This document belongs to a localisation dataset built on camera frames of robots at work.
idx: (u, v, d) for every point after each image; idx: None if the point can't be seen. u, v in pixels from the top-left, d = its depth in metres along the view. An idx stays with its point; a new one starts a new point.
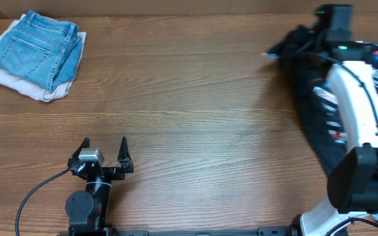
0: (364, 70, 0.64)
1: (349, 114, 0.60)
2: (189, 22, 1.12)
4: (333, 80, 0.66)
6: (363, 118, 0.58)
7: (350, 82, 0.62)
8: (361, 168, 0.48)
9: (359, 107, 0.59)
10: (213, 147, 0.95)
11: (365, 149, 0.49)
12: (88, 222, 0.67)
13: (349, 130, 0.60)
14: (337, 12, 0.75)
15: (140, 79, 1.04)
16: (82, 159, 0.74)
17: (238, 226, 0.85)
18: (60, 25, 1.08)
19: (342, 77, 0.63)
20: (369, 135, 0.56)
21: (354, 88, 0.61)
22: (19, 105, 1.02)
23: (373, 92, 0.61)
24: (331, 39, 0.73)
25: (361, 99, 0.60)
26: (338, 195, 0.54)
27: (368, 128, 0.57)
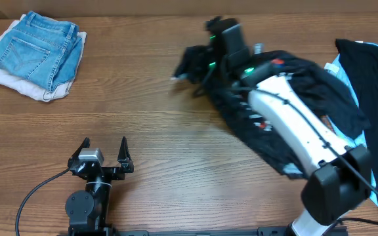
0: (279, 85, 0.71)
1: (292, 136, 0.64)
2: (189, 22, 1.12)
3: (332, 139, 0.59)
4: (260, 105, 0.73)
6: (305, 136, 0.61)
7: (275, 104, 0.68)
8: (325, 188, 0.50)
9: (295, 126, 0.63)
10: (213, 147, 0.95)
11: (321, 169, 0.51)
12: (88, 222, 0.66)
13: (297, 149, 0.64)
14: (226, 36, 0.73)
15: (140, 79, 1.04)
16: (82, 159, 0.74)
17: (238, 226, 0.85)
18: (60, 25, 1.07)
19: (264, 101, 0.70)
20: (319, 149, 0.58)
21: (280, 108, 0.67)
22: (19, 105, 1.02)
23: (299, 104, 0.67)
24: (233, 62, 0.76)
25: (291, 117, 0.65)
26: (320, 216, 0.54)
27: (312, 143, 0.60)
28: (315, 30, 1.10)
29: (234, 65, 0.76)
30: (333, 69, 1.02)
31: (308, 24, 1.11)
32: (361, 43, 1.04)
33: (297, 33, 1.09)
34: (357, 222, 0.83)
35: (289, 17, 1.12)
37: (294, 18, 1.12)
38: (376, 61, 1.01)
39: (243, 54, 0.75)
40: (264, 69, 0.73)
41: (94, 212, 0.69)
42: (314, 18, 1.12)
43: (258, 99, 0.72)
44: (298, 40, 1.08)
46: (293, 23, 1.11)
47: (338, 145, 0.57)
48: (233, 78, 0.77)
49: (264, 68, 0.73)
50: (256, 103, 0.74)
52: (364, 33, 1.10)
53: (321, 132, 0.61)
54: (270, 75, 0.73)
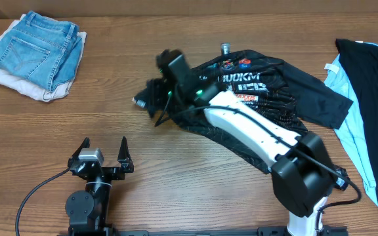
0: (227, 96, 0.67)
1: (251, 143, 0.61)
2: (189, 23, 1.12)
3: (283, 133, 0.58)
4: (218, 119, 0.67)
6: (258, 136, 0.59)
7: (226, 116, 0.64)
8: (286, 180, 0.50)
9: (249, 132, 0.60)
10: (213, 147, 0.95)
11: (279, 162, 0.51)
12: (88, 222, 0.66)
13: (258, 154, 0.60)
14: (172, 68, 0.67)
15: (140, 79, 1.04)
16: (82, 159, 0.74)
17: (238, 226, 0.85)
18: (60, 25, 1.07)
19: (217, 115, 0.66)
20: (272, 146, 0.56)
21: (233, 118, 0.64)
22: (19, 105, 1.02)
23: (249, 111, 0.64)
24: (185, 88, 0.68)
25: (242, 124, 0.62)
26: (293, 206, 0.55)
27: (266, 142, 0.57)
28: (315, 30, 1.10)
29: (187, 90, 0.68)
30: (333, 69, 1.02)
31: (308, 24, 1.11)
32: (361, 43, 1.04)
33: (298, 33, 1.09)
34: (357, 221, 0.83)
35: (289, 17, 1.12)
37: (294, 18, 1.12)
38: (376, 61, 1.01)
39: (192, 78, 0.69)
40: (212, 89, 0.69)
41: (94, 212, 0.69)
42: (314, 18, 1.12)
43: (212, 115, 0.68)
44: (298, 41, 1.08)
46: (293, 23, 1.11)
47: (289, 136, 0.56)
48: (188, 103, 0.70)
49: (214, 88, 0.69)
50: (214, 120, 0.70)
52: (364, 33, 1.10)
53: (270, 129, 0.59)
54: (218, 92, 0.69)
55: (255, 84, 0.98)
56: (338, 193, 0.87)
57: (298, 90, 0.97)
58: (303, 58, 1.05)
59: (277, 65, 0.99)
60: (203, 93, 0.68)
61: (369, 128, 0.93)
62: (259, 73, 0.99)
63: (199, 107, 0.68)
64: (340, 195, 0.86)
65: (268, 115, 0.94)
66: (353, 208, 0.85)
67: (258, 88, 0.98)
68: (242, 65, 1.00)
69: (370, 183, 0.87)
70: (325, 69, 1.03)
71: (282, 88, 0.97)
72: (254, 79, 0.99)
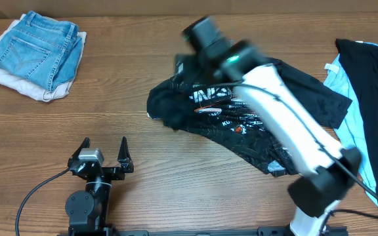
0: (267, 74, 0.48)
1: (285, 139, 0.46)
2: (189, 22, 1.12)
3: (328, 140, 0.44)
4: (246, 99, 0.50)
6: (300, 140, 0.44)
7: (264, 100, 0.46)
8: (321, 192, 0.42)
9: (289, 131, 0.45)
10: (213, 147, 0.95)
11: (318, 174, 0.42)
12: (88, 222, 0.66)
13: (293, 155, 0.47)
14: (199, 30, 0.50)
15: (140, 79, 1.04)
16: (82, 159, 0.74)
17: (238, 226, 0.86)
18: (60, 25, 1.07)
19: (251, 96, 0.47)
20: (314, 154, 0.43)
21: (272, 107, 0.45)
22: (19, 105, 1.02)
23: (293, 100, 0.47)
24: (210, 55, 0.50)
25: (284, 118, 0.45)
26: (306, 206, 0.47)
27: (311, 149, 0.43)
28: (315, 30, 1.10)
29: (212, 58, 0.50)
30: (333, 69, 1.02)
31: (309, 24, 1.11)
32: (361, 43, 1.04)
33: (298, 33, 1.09)
34: (357, 221, 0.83)
35: (289, 17, 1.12)
37: (294, 18, 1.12)
38: (376, 61, 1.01)
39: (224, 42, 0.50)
40: (248, 56, 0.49)
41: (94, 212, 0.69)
42: (314, 18, 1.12)
43: (243, 94, 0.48)
44: (298, 41, 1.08)
46: (293, 23, 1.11)
47: (333, 145, 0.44)
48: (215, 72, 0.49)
49: (248, 50, 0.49)
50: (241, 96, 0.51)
52: (364, 33, 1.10)
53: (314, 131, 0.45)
54: (253, 57, 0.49)
55: None
56: None
57: (297, 90, 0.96)
58: (303, 58, 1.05)
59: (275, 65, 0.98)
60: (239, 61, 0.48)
61: (369, 128, 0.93)
62: None
63: (228, 77, 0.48)
64: None
65: None
66: (353, 208, 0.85)
67: None
68: None
69: (370, 183, 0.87)
70: (325, 70, 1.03)
71: None
72: None
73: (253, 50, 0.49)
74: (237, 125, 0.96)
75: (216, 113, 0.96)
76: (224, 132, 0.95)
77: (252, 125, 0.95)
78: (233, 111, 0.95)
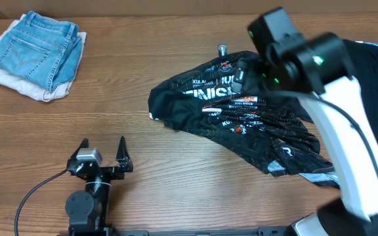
0: (351, 92, 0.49)
1: (345, 170, 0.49)
2: (189, 22, 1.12)
3: None
4: (313, 113, 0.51)
6: (365, 179, 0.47)
7: (339, 126, 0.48)
8: None
9: (357, 164, 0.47)
10: (213, 147, 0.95)
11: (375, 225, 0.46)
12: (89, 222, 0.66)
13: (344, 179, 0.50)
14: (269, 20, 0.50)
15: (140, 79, 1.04)
16: (80, 159, 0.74)
17: (238, 227, 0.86)
18: (60, 25, 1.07)
19: (327, 116, 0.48)
20: (373, 200, 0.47)
21: (348, 135, 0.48)
22: (19, 105, 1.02)
23: (367, 130, 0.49)
24: (284, 49, 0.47)
25: (354, 147, 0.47)
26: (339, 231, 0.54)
27: (372, 193, 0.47)
28: (315, 30, 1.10)
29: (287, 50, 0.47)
30: None
31: (309, 24, 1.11)
32: (361, 43, 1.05)
33: None
34: None
35: (289, 17, 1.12)
37: (294, 19, 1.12)
38: (376, 61, 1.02)
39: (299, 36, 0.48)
40: (332, 54, 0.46)
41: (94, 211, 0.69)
42: (314, 18, 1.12)
43: (317, 108, 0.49)
44: None
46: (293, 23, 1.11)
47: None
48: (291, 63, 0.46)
49: (333, 45, 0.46)
50: (308, 106, 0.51)
52: (364, 33, 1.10)
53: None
54: (335, 54, 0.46)
55: None
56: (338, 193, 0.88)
57: None
58: None
59: None
60: (322, 60, 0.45)
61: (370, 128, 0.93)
62: None
63: (308, 71, 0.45)
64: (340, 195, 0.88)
65: (268, 115, 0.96)
66: None
67: None
68: None
69: None
70: None
71: None
72: None
73: (340, 44, 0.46)
74: (237, 125, 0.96)
75: (216, 113, 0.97)
76: (224, 131, 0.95)
77: (253, 125, 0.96)
78: (234, 111, 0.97)
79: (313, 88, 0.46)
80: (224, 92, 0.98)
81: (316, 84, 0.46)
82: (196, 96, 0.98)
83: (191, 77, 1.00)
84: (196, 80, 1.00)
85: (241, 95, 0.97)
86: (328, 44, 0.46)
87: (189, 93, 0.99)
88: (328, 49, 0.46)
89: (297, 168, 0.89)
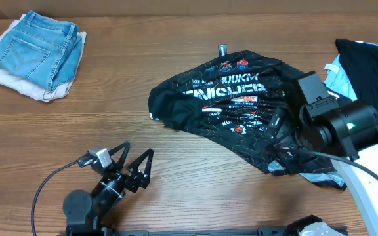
0: None
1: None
2: (189, 22, 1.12)
3: None
4: (346, 176, 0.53)
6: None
7: (371, 189, 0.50)
8: None
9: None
10: (213, 147, 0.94)
11: None
12: (87, 222, 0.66)
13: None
14: (302, 85, 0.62)
15: (140, 79, 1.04)
16: (92, 153, 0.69)
17: (238, 226, 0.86)
18: (60, 25, 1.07)
19: (357, 177, 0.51)
20: None
21: None
22: (19, 105, 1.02)
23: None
24: (315, 113, 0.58)
25: None
26: None
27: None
28: (315, 30, 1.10)
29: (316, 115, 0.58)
30: (332, 69, 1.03)
31: (310, 24, 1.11)
32: (360, 43, 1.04)
33: (298, 33, 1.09)
34: (357, 221, 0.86)
35: (289, 17, 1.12)
37: (294, 19, 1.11)
38: (376, 61, 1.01)
39: (330, 103, 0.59)
40: (364, 121, 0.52)
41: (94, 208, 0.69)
42: (314, 18, 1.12)
43: (348, 169, 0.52)
44: (298, 41, 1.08)
46: (293, 23, 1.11)
47: None
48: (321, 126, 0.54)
49: (365, 113, 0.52)
50: (340, 170, 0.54)
52: (364, 34, 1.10)
53: None
54: (367, 121, 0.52)
55: (254, 84, 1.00)
56: (338, 193, 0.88)
57: None
58: (302, 58, 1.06)
59: (275, 65, 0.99)
60: (354, 126, 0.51)
61: None
62: (257, 74, 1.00)
63: (339, 134, 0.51)
64: (340, 195, 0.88)
65: (268, 115, 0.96)
66: (353, 208, 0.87)
67: (257, 88, 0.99)
68: (240, 67, 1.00)
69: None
70: (325, 70, 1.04)
71: None
72: (253, 80, 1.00)
73: (372, 112, 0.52)
74: (237, 125, 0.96)
75: (216, 113, 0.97)
76: (224, 131, 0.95)
77: (252, 125, 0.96)
78: (234, 111, 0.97)
79: (346, 153, 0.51)
80: (224, 92, 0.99)
81: (349, 147, 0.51)
82: (196, 96, 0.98)
83: (191, 77, 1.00)
84: (197, 80, 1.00)
85: (241, 95, 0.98)
86: (359, 112, 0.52)
87: (189, 93, 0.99)
88: (360, 116, 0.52)
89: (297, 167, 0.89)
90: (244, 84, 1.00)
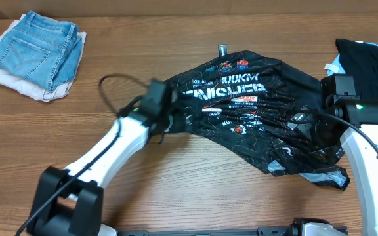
0: None
1: (366, 192, 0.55)
2: (189, 22, 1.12)
3: None
4: (347, 144, 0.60)
6: None
7: (366, 153, 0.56)
8: None
9: (375, 182, 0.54)
10: (213, 147, 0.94)
11: None
12: (167, 96, 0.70)
13: (365, 203, 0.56)
14: (338, 80, 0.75)
15: (140, 79, 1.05)
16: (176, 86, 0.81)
17: (237, 226, 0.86)
18: (60, 25, 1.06)
19: (357, 142, 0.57)
20: None
21: (371, 162, 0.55)
22: (18, 105, 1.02)
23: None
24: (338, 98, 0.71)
25: (377, 174, 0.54)
26: None
27: None
28: (315, 30, 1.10)
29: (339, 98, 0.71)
30: (333, 69, 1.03)
31: (309, 24, 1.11)
32: (361, 43, 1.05)
33: (298, 33, 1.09)
34: (357, 221, 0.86)
35: (289, 17, 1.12)
37: (294, 19, 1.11)
38: (376, 61, 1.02)
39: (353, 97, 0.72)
40: (373, 110, 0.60)
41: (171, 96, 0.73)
42: (314, 17, 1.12)
43: (350, 135, 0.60)
44: (298, 41, 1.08)
46: (293, 23, 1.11)
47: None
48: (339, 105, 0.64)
49: (377, 109, 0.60)
50: (344, 135, 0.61)
52: (364, 34, 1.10)
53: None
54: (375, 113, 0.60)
55: (254, 84, 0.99)
56: (338, 193, 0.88)
57: (296, 90, 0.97)
58: (302, 58, 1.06)
59: (275, 65, 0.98)
60: (362, 107, 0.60)
61: None
62: (258, 74, 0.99)
63: (348, 107, 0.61)
64: (340, 195, 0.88)
65: (268, 115, 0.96)
66: (353, 208, 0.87)
67: (257, 88, 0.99)
68: (240, 67, 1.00)
69: None
70: (325, 69, 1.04)
71: (282, 88, 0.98)
72: (253, 79, 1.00)
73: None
74: (237, 125, 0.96)
75: (216, 113, 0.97)
76: (223, 131, 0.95)
77: (252, 125, 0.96)
78: (233, 111, 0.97)
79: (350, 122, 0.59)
80: (224, 92, 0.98)
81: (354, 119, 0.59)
82: (196, 96, 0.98)
83: (191, 77, 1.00)
84: (196, 80, 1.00)
85: (241, 95, 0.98)
86: (375, 105, 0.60)
87: (189, 93, 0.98)
88: (372, 107, 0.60)
89: (297, 168, 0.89)
90: (244, 84, 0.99)
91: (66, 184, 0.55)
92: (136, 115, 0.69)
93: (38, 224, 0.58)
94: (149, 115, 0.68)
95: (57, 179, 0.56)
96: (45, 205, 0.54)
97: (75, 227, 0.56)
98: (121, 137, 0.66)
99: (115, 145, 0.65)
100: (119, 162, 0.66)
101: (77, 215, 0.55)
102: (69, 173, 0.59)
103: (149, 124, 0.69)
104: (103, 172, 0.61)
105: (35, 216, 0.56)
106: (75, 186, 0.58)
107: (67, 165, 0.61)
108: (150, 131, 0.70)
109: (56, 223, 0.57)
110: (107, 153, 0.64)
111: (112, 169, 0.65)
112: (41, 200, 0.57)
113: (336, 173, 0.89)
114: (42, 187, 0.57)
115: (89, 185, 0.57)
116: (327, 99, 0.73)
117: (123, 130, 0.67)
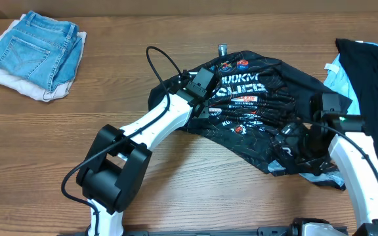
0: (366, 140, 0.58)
1: (356, 188, 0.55)
2: (189, 22, 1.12)
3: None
4: (336, 152, 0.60)
6: (370, 192, 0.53)
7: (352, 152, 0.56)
8: None
9: (363, 179, 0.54)
10: (213, 147, 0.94)
11: (376, 225, 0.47)
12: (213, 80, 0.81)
13: (356, 202, 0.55)
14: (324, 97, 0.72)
15: (140, 79, 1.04)
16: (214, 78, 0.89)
17: (238, 226, 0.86)
18: (60, 25, 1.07)
19: (342, 145, 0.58)
20: None
21: (359, 162, 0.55)
22: (18, 105, 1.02)
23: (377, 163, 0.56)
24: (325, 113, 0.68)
25: (363, 170, 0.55)
26: None
27: (377, 203, 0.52)
28: (315, 30, 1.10)
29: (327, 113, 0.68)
30: (333, 69, 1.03)
31: (310, 24, 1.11)
32: (361, 43, 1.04)
33: (298, 33, 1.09)
34: None
35: (289, 17, 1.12)
37: (294, 19, 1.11)
38: (376, 61, 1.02)
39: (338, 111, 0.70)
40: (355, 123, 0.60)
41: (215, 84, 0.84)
42: (314, 17, 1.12)
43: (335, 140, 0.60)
44: (298, 41, 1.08)
46: (293, 23, 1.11)
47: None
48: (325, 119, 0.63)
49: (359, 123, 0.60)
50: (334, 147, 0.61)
52: (365, 33, 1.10)
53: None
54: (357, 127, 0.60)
55: (254, 84, 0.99)
56: (338, 193, 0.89)
57: (297, 90, 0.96)
58: (302, 58, 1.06)
59: (275, 65, 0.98)
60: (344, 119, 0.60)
61: (369, 128, 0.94)
62: (258, 74, 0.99)
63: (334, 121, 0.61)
64: (340, 195, 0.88)
65: (268, 115, 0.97)
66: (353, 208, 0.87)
67: (257, 88, 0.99)
68: (240, 67, 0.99)
69: None
70: (325, 69, 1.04)
71: (282, 88, 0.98)
72: (253, 79, 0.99)
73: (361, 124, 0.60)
74: (237, 125, 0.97)
75: (216, 113, 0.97)
76: (223, 131, 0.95)
77: (252, 125, 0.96)
78: (234, 111, 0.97)
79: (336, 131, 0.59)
80: (224, 92, 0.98)
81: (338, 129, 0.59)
82: None
83: None
84: None
85: (241, 95, 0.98)
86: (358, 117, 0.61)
87: None
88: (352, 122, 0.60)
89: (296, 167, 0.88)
90: (244, 84, 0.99)
91: (121, 141, 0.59)
92: (183, 95, 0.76)
93: (87, 174, 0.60)
94: (196, 96, 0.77)
95: (114, 135, 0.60)
96: (98, 155, 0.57)
97: (122, 183, 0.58)
98: (169, 111, 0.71)
99: (163, 118, 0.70)
100: (159, 138, 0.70)
101: (126, 170, 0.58)
102: (124, 132, 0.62)
103: (195, 104, 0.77)
104: (151, 137, 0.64)
105: (86, 165, 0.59)
106: (126, 146, 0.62)
107: (122, 126, 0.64)
108: (194, 111, 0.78)
109: (104, 176, 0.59)
110: (157, 122, 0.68)
111: (157, 137, 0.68)
112: (94, 151, 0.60)
113: (336, 172, 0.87)
114: (98, 140, 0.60)
115: (140, 145, 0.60)
116: (315, 115, 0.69)
117: (171, 105, 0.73)
